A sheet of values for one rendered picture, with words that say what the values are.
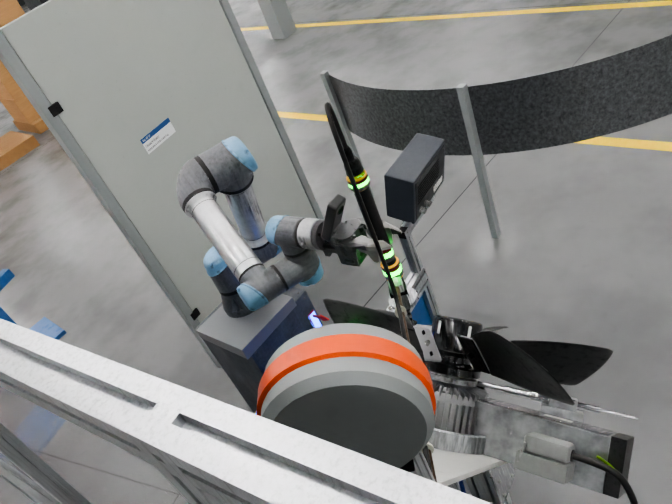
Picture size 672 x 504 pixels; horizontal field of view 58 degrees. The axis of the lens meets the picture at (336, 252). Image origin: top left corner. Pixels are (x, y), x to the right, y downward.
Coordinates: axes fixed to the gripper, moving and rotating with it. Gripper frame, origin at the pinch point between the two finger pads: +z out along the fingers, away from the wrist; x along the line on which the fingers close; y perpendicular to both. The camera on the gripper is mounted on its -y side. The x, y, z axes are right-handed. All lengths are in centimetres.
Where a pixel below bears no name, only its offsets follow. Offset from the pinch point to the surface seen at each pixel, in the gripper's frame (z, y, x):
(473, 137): -67, 84, -167
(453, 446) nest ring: 14.9, 39.9, 22.0
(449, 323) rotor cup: 7.1, 26.6, -0.7
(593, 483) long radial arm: 43, 45, 18
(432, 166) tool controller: -32, 33, -72
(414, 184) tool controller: -32, 31, -58
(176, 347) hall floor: -226, 152, -39
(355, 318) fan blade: -5.4, 12.2, 14.2
